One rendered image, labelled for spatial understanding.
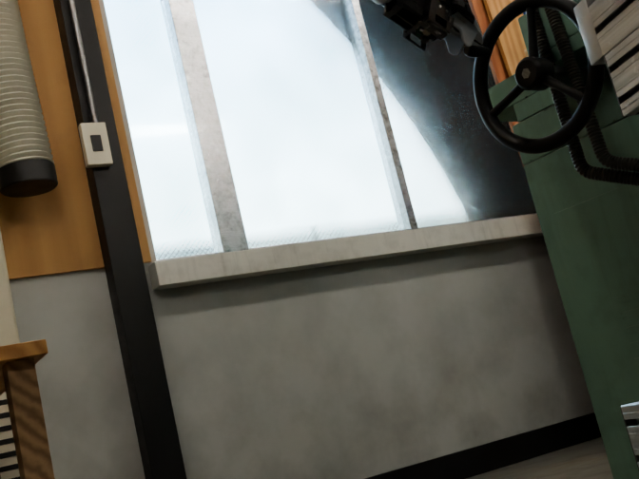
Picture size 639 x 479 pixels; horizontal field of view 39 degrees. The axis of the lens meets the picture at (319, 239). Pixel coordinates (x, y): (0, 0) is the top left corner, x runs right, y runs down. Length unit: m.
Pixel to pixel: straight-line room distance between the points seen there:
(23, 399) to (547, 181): 1.09
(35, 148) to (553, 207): 1.39
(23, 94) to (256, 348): 1.00
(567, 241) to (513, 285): 1.54
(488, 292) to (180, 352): 1.20
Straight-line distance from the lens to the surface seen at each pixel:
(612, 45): 1.30
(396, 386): 3.04
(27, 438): 1.56
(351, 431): 2.93
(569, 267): 1.90
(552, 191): 1.92
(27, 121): 2.60
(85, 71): 2.80
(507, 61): 3.60
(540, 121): 1.94
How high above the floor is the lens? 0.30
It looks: 11 degrees up
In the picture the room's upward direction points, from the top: 14 degrees counter-clockwise
